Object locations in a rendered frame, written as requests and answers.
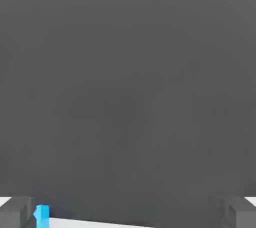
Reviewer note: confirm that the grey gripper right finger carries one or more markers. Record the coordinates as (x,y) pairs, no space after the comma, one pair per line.
(242,214)

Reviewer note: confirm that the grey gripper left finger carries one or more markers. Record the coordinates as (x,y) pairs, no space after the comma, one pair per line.
(14,212)

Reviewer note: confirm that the large blue box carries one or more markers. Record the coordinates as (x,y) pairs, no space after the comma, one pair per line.
(42,216)

